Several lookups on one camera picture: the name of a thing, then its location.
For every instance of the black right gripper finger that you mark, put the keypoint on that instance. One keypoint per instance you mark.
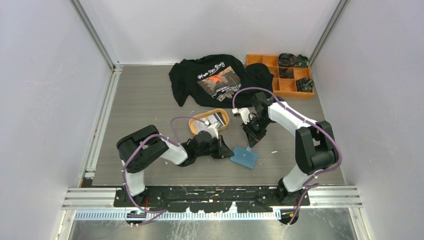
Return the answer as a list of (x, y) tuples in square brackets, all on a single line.
[(259, 134), (250, 134)]

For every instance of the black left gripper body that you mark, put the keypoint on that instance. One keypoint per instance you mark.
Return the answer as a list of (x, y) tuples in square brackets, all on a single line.
[(206, 152)]

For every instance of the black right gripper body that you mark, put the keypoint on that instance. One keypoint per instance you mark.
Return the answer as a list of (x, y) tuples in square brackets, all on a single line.
[(257, 122)]

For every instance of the yellow oval tray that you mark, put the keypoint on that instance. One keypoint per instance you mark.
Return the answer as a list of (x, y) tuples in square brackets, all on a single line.
[(203, 117)]

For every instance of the blue leather card holder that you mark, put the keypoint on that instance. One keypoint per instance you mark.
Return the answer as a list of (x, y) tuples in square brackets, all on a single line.
[(244, 157)]

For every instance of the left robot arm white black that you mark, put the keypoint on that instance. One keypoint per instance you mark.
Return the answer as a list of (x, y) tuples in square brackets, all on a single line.
[(140, 149)]

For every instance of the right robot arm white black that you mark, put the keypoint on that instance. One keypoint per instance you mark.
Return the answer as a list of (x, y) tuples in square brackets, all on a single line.
[(315, 149)]

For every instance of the silver vip card in tray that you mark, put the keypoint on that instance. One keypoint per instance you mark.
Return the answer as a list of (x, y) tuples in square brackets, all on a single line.
[(198, 126)]

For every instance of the orange wooden compartment tray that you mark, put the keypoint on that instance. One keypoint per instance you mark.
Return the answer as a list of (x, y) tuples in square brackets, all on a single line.
[(285, 88)]

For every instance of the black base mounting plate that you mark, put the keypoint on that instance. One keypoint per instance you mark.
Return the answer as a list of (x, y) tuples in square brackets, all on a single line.
[(216, 199)]

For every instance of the dark sock middle compartment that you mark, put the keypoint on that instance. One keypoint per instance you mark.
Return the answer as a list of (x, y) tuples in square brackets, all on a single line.
[(286, 72)]

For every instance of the green patterned sock lower right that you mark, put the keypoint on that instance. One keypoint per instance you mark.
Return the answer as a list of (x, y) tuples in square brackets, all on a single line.
[(305, 84)]

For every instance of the black printed t-shirt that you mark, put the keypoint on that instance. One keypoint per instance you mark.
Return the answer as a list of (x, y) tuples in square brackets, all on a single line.
[(218, 81)]

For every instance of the dark rolled sock top left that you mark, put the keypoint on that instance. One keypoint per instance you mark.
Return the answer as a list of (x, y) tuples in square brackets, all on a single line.
[(287, 60)]

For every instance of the green rolled sock top right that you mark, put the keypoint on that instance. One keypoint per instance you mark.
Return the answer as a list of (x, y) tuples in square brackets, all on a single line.
[(302, 61)]

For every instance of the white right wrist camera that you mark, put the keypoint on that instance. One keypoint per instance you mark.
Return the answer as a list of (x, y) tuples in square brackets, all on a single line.
[(243, 113)]

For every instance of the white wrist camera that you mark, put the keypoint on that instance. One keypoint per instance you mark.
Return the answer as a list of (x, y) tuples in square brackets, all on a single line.
[(243, 113), (213, 129)]

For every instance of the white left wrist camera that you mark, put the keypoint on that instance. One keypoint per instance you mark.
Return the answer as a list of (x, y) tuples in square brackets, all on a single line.
[(213, 129)]

